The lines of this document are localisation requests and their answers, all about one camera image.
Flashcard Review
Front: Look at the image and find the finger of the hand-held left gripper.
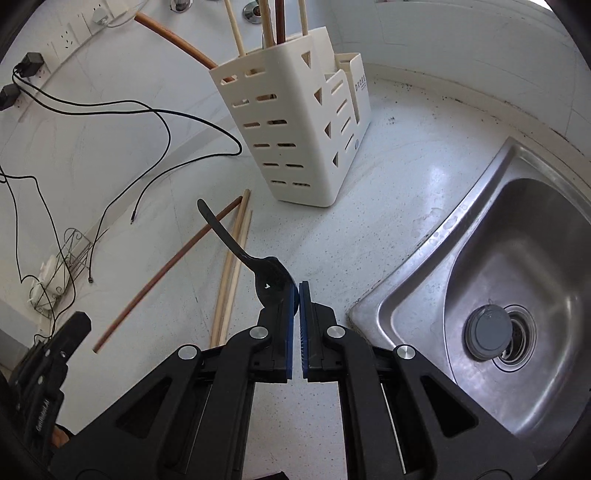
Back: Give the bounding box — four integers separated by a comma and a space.
48, 313, 92, 365

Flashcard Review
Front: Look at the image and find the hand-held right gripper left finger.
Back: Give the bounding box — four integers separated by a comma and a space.
50, 281, 298, 480

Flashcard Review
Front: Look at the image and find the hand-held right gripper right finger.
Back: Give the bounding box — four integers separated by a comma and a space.
299, 281, 539, 480

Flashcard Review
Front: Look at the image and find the black spoon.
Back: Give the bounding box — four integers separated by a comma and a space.
197, 198, 297, 311

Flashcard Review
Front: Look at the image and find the reddish brown chopstick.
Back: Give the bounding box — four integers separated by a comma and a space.
92, 196, 244, 355
134, 12, 219, 70

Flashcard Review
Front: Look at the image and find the white plastic utensil holder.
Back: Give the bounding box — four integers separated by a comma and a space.
209, 26, 373, 207

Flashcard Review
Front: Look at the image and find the grey sink drain stopper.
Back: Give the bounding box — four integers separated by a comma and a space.
464, 304, 513, 361

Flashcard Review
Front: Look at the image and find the stainless steel sink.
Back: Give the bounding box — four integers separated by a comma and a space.
347, 136, 591, 469

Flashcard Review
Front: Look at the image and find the black power adapter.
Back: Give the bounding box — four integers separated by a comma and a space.
0, 83, 22, 110
13, 52, 45, 80

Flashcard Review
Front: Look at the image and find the metal wire rack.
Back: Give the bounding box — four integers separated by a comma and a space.
30, 227, 93, 317

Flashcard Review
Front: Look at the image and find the thin black cable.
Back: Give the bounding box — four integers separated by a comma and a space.
0, 166, 28, 284
0, 173, 77, 333

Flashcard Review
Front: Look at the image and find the black braided split cable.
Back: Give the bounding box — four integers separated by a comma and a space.
14, 65, 244, 283

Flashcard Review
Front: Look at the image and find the white wall socket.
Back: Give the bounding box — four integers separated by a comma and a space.
85, 0, 116, 31
59, 14, 89, 49

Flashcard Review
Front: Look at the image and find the white plug with cord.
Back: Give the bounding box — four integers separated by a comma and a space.
91, 0, 151, 27

